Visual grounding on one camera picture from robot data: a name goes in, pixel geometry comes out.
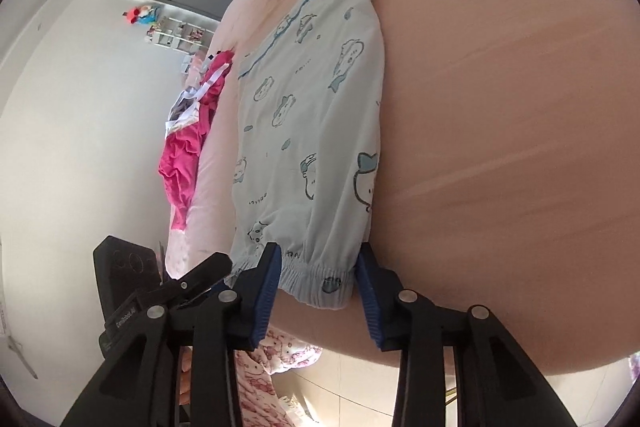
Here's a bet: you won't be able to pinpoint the light blue printed pajama pants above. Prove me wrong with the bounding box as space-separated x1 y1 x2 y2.
227 0 387 311

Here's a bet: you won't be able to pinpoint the grey blue garment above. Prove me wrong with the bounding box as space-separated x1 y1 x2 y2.
165 86 205 140

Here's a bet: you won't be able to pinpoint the white shelf rack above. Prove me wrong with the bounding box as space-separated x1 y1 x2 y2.
145 14 219 58

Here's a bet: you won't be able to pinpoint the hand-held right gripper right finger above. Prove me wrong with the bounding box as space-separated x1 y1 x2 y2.
355 242 576 427

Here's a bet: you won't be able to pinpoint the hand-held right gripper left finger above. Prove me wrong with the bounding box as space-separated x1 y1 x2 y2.
60 242 283 427

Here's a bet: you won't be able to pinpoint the red and blue plush toy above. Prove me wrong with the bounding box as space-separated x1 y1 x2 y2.
123 5 162 26

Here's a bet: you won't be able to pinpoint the pink bed sheet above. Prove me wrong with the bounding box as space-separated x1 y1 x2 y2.
165 0 640 378

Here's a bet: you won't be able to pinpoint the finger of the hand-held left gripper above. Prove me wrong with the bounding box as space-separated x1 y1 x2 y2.
162 252 234 308

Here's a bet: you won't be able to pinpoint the magenta garment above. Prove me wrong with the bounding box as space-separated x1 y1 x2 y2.
158 49 236 234

